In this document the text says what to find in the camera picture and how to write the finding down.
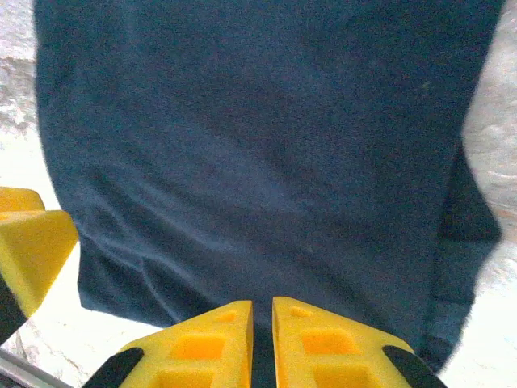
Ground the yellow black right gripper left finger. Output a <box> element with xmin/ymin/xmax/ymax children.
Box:
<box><xmin>82</xmin><ymin>299</ymin><xmax>254</xmax><ymax>388</ymax></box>

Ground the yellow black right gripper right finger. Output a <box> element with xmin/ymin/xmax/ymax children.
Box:
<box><xmin>272</xmin><ymin>297</ymin><xmax>448</xmax><ymax>388</ymax></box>

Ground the navy blue garment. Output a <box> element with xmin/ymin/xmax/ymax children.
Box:
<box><xmin>34</xmin><ymin>0</ymin><xmax>508</xmax><ymax>373</ymax></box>

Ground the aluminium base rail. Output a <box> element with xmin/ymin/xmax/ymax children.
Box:
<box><xmin>0</xmin><ymin>346</ymin><xmax>76</xmax><ymax>388</ymax></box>

